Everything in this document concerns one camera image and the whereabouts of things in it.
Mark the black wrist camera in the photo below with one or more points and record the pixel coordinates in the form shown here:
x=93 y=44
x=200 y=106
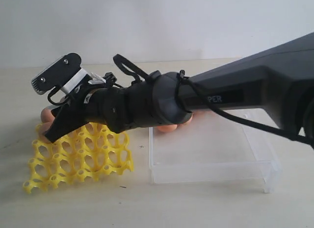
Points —
x=57 y=74

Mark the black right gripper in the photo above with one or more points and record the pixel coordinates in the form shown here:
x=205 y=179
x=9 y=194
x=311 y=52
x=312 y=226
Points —
x=88 y=107

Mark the clear plastic box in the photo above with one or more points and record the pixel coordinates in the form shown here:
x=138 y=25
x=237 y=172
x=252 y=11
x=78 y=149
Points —
x=212 y=148

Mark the brown egg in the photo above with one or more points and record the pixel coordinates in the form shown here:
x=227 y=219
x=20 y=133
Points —
x=42 y=130
x=46 y=115
x=167 y=128
x=187 y=122

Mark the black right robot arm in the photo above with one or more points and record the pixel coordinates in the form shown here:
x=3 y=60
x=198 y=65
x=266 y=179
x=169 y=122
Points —
x=272 y=91

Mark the yellow plastic egg tray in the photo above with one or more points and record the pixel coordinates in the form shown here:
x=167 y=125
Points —
x=90 y=152

